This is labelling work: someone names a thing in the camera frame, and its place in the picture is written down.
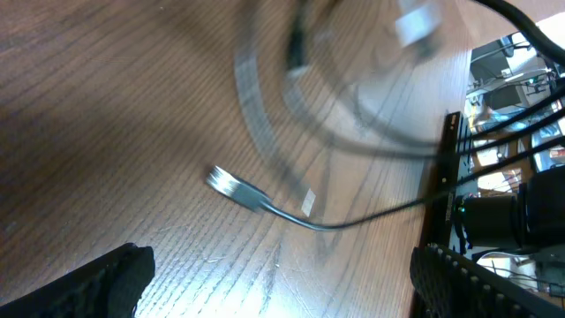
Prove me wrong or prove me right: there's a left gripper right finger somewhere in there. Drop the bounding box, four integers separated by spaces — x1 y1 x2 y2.
410 244 564 318

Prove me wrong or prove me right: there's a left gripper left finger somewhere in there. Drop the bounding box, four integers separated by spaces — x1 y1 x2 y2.
1 243 155 318

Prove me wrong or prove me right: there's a black usb cable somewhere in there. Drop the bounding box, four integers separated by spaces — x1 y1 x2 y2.
205 0 565 233

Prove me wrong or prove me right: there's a white usb cable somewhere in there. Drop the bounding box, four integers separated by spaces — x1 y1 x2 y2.
233 0 445 217

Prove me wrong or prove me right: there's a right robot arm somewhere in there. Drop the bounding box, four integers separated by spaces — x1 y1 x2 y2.
451 166 564 254

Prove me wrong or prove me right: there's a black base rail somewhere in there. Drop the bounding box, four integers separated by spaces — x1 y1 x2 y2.
418 111 462 247

